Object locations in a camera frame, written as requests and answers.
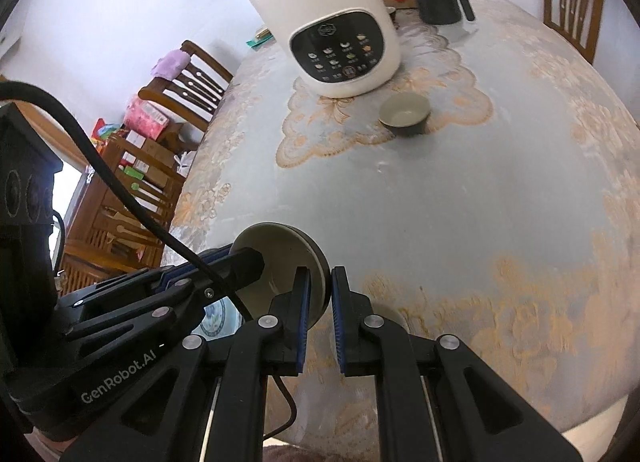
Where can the green packet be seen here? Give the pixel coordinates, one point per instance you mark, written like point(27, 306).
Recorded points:
point(257, 41)

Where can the floral lace tablecloth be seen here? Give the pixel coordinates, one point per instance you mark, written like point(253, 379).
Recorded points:
point(450, 202)

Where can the pink box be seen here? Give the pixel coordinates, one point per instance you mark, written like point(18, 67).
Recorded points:
point(145, 117)

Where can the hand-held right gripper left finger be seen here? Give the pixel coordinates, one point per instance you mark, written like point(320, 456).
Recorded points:
point(301, 327)

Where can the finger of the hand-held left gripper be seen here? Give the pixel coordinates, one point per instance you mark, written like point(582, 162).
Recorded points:
point(235, 267)
point(200, 262)

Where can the small dark cup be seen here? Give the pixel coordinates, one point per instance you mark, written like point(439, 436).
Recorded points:
point(390, 12)

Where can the cream soy milk maker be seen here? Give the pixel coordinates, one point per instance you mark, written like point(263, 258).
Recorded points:
point(320, 17)

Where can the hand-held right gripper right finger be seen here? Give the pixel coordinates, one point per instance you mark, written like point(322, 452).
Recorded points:
point(339, 327)

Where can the blue floral ceramic plate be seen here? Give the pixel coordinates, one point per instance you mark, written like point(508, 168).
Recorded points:
point(220, 319)

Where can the purple cloth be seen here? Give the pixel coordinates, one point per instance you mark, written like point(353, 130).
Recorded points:
point(171, 63)

